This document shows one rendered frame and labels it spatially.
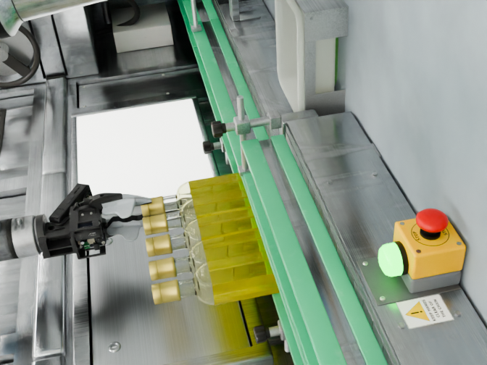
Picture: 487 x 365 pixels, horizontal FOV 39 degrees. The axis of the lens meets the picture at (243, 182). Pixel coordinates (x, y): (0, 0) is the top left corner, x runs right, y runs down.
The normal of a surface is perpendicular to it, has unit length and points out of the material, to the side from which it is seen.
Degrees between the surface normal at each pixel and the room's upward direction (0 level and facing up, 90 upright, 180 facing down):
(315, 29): 90
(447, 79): 0
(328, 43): 90
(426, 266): 90
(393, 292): 90
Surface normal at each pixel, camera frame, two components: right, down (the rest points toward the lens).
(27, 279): -0.06, -0.78
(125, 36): 0.20, 0.60
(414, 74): -0.98, 0.17
